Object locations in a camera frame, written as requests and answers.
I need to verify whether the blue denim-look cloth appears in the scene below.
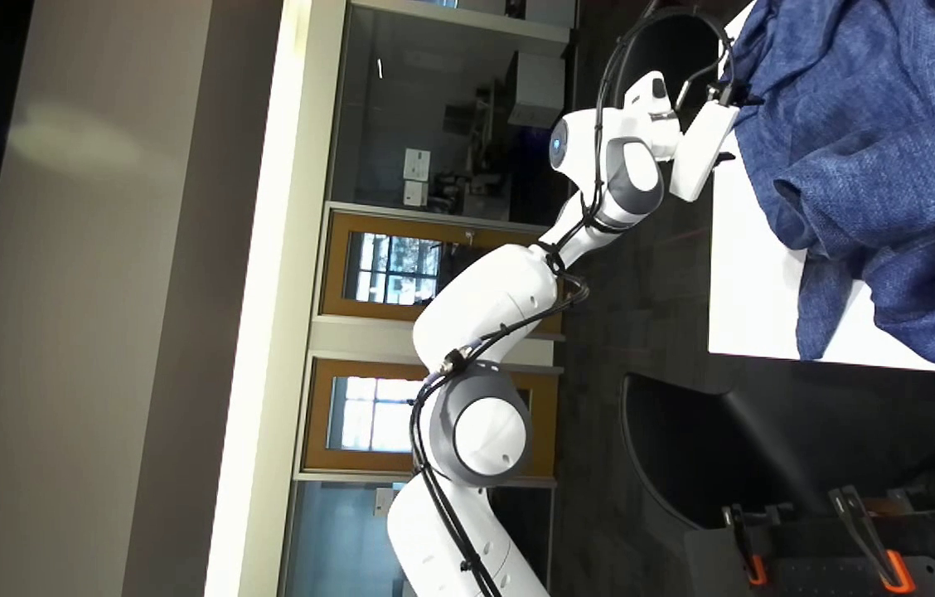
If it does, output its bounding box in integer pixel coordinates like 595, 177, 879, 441
731, 0, 935, 383

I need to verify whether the wooden framed window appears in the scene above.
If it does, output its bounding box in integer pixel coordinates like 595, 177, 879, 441
317, 208, 561, 335
299, 357, 561, 482

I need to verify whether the white pillar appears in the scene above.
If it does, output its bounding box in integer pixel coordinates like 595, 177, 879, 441
203, 0, 351, 597

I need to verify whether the black office chair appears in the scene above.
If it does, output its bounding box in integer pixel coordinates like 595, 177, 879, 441
621, 369, 935, 597

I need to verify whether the white table board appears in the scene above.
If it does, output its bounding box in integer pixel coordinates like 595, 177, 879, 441
708, 0, 935, 378

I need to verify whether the white wall switch box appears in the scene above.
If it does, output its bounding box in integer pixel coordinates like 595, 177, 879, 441
399, 145, 433, 184
399, 177, 432, 211

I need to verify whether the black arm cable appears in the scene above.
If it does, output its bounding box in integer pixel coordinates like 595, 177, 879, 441
407, 275, 584, 597

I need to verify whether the black clamp orange handle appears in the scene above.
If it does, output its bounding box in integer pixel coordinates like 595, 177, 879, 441
721, 500, 795, 590
825, 482, 924, 597

